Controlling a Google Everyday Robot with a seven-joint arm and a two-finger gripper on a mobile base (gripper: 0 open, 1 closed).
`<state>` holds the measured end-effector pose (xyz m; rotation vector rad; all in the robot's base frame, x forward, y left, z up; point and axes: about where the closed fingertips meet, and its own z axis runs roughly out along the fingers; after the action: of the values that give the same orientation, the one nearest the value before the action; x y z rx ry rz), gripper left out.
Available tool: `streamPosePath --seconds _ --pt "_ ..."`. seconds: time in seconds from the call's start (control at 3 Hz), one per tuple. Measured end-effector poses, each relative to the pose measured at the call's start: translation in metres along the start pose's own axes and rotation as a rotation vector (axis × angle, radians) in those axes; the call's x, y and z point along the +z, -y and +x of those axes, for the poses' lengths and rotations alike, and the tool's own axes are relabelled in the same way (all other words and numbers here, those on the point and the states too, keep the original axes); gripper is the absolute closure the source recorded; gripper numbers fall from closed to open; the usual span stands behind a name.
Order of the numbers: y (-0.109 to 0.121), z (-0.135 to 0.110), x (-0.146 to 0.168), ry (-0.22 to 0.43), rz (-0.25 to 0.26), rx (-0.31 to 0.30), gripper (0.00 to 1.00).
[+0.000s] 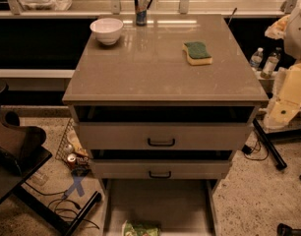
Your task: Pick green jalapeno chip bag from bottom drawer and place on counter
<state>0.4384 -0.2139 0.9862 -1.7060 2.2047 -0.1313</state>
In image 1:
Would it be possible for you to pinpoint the black table leg bar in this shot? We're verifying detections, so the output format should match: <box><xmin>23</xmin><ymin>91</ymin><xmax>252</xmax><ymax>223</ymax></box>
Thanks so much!
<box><xmin>14</xmin><ymin>187</ymin><xmax>102</xmax><ymax>236</ymax></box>

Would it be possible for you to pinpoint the open bottom drawer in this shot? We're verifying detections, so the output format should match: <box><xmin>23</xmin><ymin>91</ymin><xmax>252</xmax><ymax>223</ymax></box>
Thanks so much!
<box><xmin>103</xmin><ymin>179</ymin><xmax>220</xmax><ymax>236</ymax></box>

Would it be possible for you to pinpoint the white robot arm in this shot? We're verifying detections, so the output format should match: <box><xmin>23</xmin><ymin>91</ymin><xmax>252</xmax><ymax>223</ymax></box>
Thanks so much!
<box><xmin>264</xmin><ymin>1</ymin><xmax>301</xmax><ymax>130</ymax></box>

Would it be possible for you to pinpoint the top grey drawer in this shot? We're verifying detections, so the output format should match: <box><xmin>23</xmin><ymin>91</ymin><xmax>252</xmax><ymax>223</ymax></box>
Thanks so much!
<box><xmin>74</xmin><ymin>122</ymin><xmax>253</xmax><ymax>150</ymax></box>

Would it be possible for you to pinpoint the red soda can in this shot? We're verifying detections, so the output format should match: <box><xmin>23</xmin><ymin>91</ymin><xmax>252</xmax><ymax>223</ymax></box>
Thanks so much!
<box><xmin>67</xmin><ymin>153</ymin><xmax>77</xmax><ymax>169</ymax></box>

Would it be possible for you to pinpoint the wire basket with snacks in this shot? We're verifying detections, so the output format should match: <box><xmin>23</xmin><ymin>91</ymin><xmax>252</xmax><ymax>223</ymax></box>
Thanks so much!
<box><xmin>55</xmin><ymin>119</ymin><xmax>90</xmax><ymax>171</ymax></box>

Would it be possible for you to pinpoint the clear water bottle blue label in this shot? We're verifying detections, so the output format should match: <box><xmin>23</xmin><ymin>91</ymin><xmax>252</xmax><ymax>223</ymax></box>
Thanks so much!
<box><xmin>249</xmin><ymin>47</ymin><xmax>264</xmax><ymax>71</ymax></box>

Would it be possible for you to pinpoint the green jalapeno chip bag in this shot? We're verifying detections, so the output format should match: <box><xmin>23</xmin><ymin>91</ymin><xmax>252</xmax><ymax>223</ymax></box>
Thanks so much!
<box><xmin>122</xmin><ymin>220</ymin><xmax>160</xmax><ymax>236</ymax></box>

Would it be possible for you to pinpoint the white ceramic bowl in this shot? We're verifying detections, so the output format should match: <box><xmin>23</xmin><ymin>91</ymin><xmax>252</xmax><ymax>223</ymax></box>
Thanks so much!
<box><xmin>90</xmin><ymin>18</ymin><xmax>124</xmax><ymax>45</ymax></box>

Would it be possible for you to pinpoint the black chair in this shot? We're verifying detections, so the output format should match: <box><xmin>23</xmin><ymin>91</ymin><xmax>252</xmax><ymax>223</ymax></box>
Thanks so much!
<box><xmin>0</xmin><ymin>79</ymin><xmax>51</xmax><ymax>205</ymax></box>

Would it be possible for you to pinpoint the grey drawer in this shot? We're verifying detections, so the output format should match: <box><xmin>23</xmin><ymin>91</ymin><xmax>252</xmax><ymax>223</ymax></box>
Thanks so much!
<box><xmin>90</xmin><ymin>159</ymin><xmax>231</xmax><ymax>179</ymax></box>
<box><xmin>74</xmin><ymin>122</ymin><xmax>253</xmax><ymax>150</ymax></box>

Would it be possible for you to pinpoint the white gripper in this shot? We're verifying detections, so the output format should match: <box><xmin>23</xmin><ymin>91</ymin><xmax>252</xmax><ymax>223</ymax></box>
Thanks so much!
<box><xmin>264</xmin><ymin>62</ymin><xmax>301</xmax><ymax>130</ymax></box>

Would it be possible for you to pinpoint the middle grey drawer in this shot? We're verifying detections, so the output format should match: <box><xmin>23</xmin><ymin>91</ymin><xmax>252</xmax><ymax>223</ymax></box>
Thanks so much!
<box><xmin>90</xmin><ymin>159</ymin><xmax>231</xmax><ymax>179</ymax></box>

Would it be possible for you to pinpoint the blue tape cross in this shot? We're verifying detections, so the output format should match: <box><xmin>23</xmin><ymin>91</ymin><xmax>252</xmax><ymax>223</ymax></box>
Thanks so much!
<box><xmin>64</xmin><ymin>176</ymin><xmax>85</xmax><ymax>198</ymax></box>

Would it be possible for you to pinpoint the clear bottle yellowish label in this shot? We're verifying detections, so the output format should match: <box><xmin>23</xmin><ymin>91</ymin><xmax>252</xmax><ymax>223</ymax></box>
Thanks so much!
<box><xmin>260</xmin><ymin>47</ymin><xmax>281</xmax><ymax>79</ymax></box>

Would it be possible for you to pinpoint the grey drawer cabinet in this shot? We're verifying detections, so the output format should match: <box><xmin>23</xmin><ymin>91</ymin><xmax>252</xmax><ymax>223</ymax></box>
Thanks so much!
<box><xmin>63</xmin><ymin>15</ymin><xmax>268</xmax><ymax>236</ymax></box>

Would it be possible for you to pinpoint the yellow green sponge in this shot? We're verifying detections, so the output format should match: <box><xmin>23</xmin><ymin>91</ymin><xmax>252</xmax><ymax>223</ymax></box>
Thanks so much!
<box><xmin>183</xmin><ymin>41</ymin><xmax>212</xmax><ymax>66</ymax></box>

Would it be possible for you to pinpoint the black floor cable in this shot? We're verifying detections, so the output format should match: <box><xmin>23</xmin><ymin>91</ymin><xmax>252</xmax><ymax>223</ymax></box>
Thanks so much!
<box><xmin>24</xmin><ymin>180</ymin><xmax>101</xmax><ymax>230</ymax></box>

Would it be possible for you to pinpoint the black stand leg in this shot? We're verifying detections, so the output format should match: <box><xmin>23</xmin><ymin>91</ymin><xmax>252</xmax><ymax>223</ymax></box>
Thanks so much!
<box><xmin>253</xmin><ymin>119</ymin><xmax>287</xmax><ymax>171</ymax></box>

